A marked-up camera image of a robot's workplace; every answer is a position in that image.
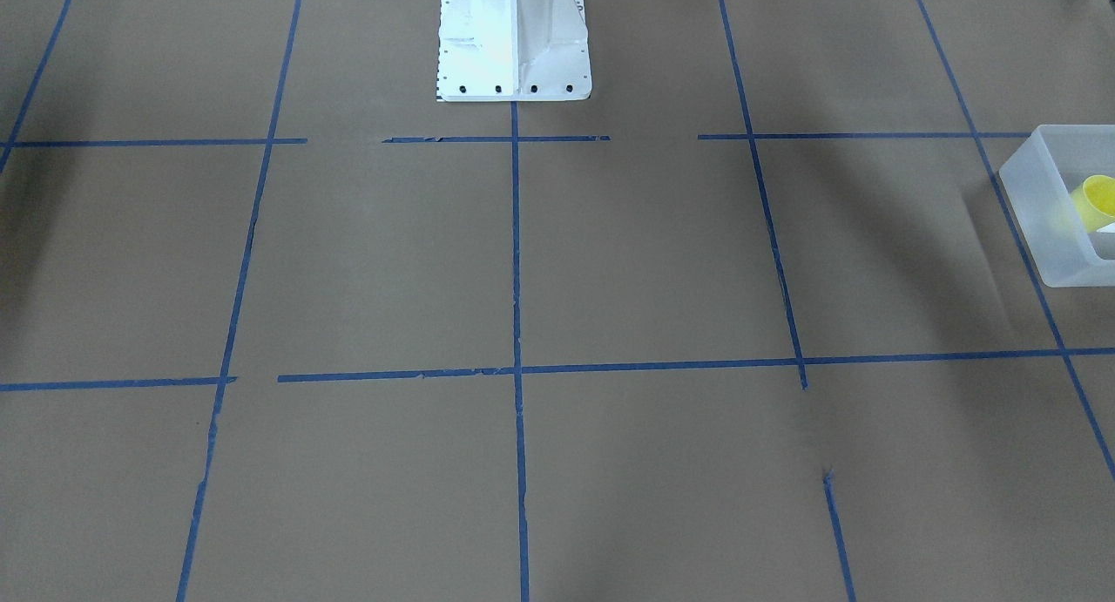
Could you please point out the translucent white plastic bin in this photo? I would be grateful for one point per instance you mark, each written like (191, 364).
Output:
(1038, 179)

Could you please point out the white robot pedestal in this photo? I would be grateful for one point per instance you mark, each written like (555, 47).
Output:
(513, 51)

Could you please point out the yellow plastic cup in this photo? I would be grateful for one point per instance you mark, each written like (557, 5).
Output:
(1093, 201)

